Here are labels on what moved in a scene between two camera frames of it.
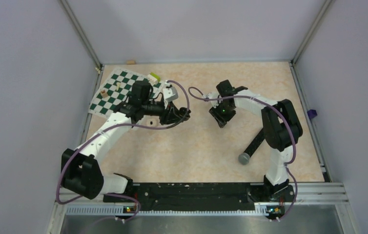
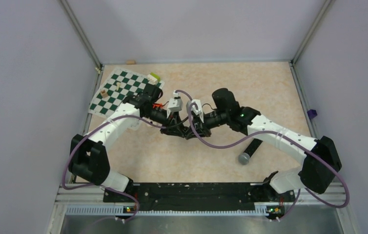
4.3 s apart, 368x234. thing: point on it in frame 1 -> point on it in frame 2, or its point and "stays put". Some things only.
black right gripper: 222,119 -> 202,128
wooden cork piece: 131,62 stays put
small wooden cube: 104,93 stays put
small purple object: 312,113 stays put
